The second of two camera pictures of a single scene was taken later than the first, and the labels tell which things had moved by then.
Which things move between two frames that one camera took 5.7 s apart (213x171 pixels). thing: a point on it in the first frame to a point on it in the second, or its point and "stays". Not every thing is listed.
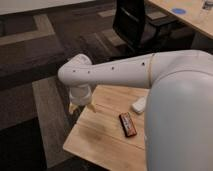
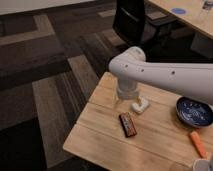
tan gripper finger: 92,107 to 139,101
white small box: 139,105 stays
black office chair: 140,34 stays
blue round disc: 180,11 stays
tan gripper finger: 71,108 to 117,102
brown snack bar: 128,124 stays
